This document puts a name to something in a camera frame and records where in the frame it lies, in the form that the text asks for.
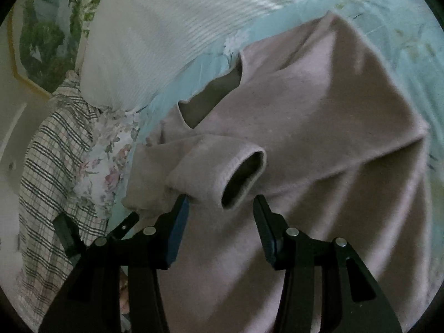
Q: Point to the beige cloth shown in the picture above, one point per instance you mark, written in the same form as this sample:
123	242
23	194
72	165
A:
312	138

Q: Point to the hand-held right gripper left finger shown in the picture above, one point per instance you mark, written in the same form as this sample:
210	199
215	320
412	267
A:
177	230

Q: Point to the white striped pillow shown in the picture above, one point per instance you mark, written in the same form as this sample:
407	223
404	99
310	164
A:
156	41

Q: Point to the framed leaf wall picture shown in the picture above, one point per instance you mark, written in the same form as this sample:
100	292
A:
45	34

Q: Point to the plaid blanket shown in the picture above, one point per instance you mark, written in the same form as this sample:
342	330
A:
52	166

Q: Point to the white floral cloth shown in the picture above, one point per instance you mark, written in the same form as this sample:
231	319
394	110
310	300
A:
107	159

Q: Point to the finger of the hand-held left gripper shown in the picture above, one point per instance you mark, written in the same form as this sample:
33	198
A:
67	234
125	224

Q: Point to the teal floral bed sheet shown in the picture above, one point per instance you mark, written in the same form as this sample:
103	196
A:
392	34

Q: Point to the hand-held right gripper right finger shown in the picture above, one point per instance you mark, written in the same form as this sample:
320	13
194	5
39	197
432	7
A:
266	230

